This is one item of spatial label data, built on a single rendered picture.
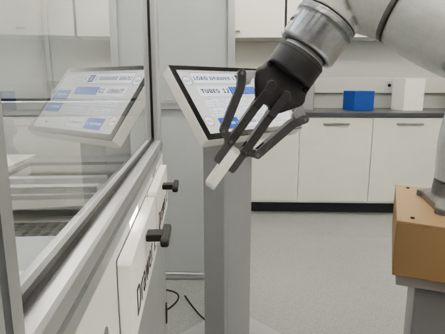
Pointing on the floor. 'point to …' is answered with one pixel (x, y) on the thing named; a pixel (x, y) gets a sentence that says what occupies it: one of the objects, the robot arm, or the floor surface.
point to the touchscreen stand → (228, 252)
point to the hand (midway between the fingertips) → (222, 166)
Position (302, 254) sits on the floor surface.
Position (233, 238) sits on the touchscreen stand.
